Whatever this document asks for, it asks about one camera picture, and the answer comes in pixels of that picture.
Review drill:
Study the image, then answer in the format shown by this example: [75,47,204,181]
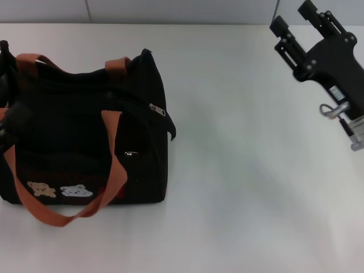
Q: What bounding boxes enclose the right arm cable with plug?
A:
[319,102,359,138]

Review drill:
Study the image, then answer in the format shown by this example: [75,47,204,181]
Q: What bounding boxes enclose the silver zipper pull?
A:
[149,102,167,117]

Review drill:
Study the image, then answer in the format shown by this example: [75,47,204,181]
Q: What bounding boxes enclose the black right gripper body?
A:
[293,32,364,119]

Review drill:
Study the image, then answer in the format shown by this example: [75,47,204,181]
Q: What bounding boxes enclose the black food bag orange straps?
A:
[0,40,177,228]

